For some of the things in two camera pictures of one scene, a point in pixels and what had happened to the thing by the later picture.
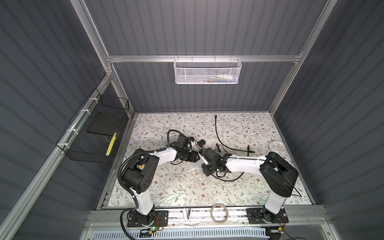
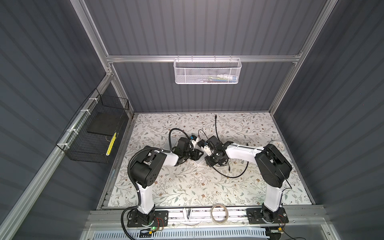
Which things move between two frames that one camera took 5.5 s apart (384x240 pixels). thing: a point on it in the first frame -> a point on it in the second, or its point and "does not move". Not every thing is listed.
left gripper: x=193 y=156 does not move
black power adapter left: x=201 y=143 does not move
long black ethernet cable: x=226 y=180 -> x=232 y=177
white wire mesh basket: x=210 y=71 does not move
